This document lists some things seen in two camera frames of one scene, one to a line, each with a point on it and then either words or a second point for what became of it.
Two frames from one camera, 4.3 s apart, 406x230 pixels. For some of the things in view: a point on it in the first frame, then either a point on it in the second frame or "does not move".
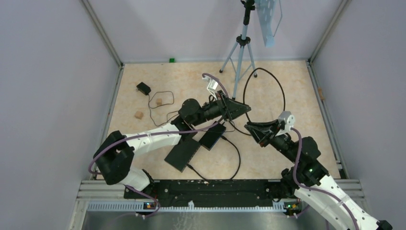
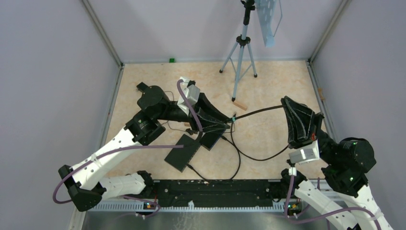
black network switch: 212,136 does not move
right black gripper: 261,132 to 300,122
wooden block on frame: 320,90 does not move
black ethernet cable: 243,97 to 236,117
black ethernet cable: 224,138 does not move
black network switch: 181,155 does not move
